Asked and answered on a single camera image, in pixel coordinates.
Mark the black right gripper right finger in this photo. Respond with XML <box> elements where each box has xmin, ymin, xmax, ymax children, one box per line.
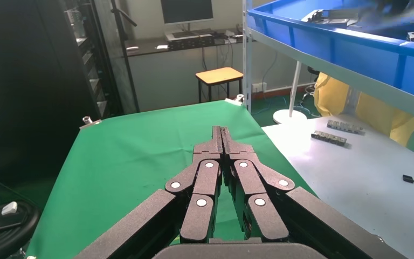
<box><xmin>222</xmin><ymin>127</ymin><xmax>408</xmax><ymax>259</ymax></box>

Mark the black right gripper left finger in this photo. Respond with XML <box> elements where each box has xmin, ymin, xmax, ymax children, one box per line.
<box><xmin>74</xmin><ymin>126</ymin><xmax>224</xmax><ymax>259</ymax></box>

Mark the green table cloth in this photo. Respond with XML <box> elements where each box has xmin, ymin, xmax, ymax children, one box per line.
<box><xmin>25</xmin><ymin>100</ymin><xmax>319</xmax><ymax>259</ymax></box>

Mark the white lamp stand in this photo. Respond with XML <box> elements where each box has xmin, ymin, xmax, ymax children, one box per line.
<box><xmin>272</xmin><ymin>60</ymin><xmax>308</xmax><ymax>125</ymax></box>

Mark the silver metal binder clip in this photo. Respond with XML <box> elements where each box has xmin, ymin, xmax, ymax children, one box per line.
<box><xmin>225</xmin><ymin>94</ymin><xmax>246</xmax><ymax>106</ymax></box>
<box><xmin>79</xmin><ymin>116</ymin><xmax>103</xmax><ymax>130</ymax></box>

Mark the silver metal hinge strip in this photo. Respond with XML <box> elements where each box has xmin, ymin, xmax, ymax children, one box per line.
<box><xmin>326</xmin><ymin>119</ymin><xmax>365</xmax><ymax>136</ymax></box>
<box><xmin>310</xmin><ymin>130</ymin><xmax>349</xmax><ymax>148</ymax></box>

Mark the white table sheet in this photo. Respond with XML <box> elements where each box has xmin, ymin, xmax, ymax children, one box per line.
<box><xmin>262</xmin><ymin>114</ymin><xmax>414</xmax><ymax>259</ymax></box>

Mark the wooden stool with black legs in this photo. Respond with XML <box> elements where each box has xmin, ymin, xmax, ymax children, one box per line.
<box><xmin>195</xmin><ymin>66</ymin><xmax>244</xmax><ymax>104</ymax></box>

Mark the black stand pole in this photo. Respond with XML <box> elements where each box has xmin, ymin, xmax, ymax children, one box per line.
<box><xmin>109</xmin><ymin>0</ymin><xmax>141</xmax><ymax>114</ymax></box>

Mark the grey metal shelf upright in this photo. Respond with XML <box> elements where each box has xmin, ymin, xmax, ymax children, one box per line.
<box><xmin>241</xmin><ymin>0</ymin><xmax>253</xmax><ymax>114</ymax></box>

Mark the yellow plastic bag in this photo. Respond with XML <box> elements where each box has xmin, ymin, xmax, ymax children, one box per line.
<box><xmin>314</xmin><ymin>71</ymin><xmax>414</xmax><ymax>147</ymax></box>

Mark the black equipment box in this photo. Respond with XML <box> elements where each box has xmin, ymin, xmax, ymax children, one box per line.
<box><xmin>168</xmin><ymin>35</ymin><xmax>216</xmax><ymax>51</ymax></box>

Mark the dark office desk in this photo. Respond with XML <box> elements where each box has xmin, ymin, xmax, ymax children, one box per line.
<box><xmin>125</xmin><ymin>30</ymin><xmax>245</xmax><ymax>58</ymax></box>

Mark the white keyboard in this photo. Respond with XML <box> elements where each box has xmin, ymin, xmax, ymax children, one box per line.
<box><xmin>164</xmin><ymin>29</ymin><xmax>215</xmax><ymax>41</ymax></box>

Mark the blue plastic bin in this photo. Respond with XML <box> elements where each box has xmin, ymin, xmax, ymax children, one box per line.
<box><xmin>247</xmin><ymin>0</ymin><xmax>414</xmax><ymax>104</ymax></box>

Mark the black computer monitor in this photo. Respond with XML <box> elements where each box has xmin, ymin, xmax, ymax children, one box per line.
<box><xmin>160</xmin><ymin>0</ymin><xmax>215</xmax><ymax>26</ymax></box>

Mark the white plug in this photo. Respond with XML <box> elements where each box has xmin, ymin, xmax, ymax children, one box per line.
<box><xmin>1</xmin><ymin>201</ymin><xmax>18</xmax><ymax>216</ymax></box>

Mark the black equipment rack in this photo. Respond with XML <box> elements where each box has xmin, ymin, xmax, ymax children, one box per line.
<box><xmin>0</xmin><ymin>0</ymin><xmax>124</xmax><ymax>187</ymax></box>

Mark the white wall socket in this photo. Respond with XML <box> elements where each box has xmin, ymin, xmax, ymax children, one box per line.
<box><xmin>251</xmin><ymin>81</ymin><xmax>268</xmax><ymax>94</ymax></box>

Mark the black cable coil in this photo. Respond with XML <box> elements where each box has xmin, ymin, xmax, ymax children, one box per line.
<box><xmin>0</xmin><ymin>199</ymin><xmax>42</xmax><ymax>259</ymax></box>

